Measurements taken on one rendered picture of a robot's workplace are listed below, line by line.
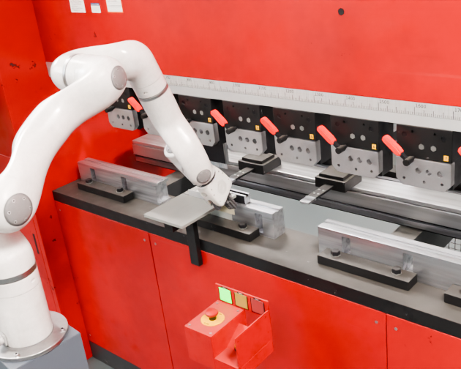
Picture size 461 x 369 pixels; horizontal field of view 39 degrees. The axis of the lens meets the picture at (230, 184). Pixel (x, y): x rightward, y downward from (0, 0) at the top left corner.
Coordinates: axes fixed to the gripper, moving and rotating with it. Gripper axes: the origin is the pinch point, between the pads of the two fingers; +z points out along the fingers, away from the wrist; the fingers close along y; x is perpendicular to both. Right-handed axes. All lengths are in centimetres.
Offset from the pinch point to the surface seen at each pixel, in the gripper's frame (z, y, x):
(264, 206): 11.2, 5.8, -4.9
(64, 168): 2, 21, 98
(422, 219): 31, 13, -51
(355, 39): -37, 25, -53
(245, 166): 16.4, 27.1, 13.9
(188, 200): -0.8, 0.8, 17.4
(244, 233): 11.4, -4.6, -0.3
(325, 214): 176, 107, 77
